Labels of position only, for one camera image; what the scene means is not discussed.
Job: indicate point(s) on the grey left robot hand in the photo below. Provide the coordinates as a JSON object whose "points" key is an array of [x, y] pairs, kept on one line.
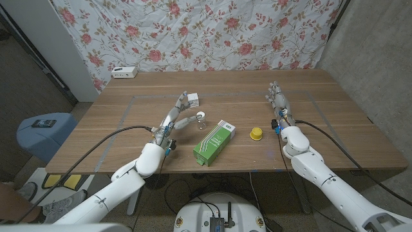
{"points": [[169, 124]]}

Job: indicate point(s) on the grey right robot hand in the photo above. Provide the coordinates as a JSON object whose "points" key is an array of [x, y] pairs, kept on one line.
{"points": [[280, 103]]}

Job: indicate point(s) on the clear medicine bottle white cap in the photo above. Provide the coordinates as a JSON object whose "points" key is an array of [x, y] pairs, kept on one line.
{"points": [[202, 125]]}

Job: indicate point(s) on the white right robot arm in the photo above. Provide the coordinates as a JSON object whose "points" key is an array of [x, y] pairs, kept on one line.
{"points": [[322, 174]]}

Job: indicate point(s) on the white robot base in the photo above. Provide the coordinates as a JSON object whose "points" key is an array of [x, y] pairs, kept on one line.
{"points": [[193, 212]]}

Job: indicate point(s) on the small white cube box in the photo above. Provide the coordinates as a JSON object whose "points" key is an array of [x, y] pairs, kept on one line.
{"points": [[194, 100]]}

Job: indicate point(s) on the yellow lid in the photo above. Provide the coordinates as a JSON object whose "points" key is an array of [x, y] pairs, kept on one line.
{"points": [[256, 134]]}

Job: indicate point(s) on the green medicine box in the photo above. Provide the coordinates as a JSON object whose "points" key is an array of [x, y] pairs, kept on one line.
{"points": [[212, 145]]}

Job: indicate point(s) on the white power strip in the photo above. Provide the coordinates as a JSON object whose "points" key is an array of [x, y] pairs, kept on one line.
{"points": [[124, 72]]}

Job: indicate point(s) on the white metal table leg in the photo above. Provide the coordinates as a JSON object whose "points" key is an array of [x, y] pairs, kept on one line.
{"points": [[132, 206], [301, 193]]}

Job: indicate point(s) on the floral backdrop cloth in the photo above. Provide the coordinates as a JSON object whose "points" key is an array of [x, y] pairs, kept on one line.
{"points": [[193, 32]]}

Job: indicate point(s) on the black backdrop stand pole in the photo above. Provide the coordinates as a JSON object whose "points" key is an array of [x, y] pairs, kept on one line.
{"points": [[338, 19]]}

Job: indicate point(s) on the blue-grey round stool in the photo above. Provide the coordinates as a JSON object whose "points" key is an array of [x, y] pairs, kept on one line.
{"points": [[45, 141]]}

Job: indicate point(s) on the black phone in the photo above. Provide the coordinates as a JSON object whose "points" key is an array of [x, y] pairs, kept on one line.
{"points": [[43, 123]]}

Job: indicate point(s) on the yellow black floor pedal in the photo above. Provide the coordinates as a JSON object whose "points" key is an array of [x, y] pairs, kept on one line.
{"points": [[53, 181]]}

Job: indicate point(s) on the grey sneaker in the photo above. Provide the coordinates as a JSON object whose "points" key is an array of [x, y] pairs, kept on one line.
{"points": [[64, 204], [28, 190]]}

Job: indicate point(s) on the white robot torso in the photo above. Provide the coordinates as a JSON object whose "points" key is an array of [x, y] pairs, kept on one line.
{"points": [[64, 228]]}

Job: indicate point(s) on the person's leg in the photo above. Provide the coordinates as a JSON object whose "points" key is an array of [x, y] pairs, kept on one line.
{"points": [[16, 203]]}

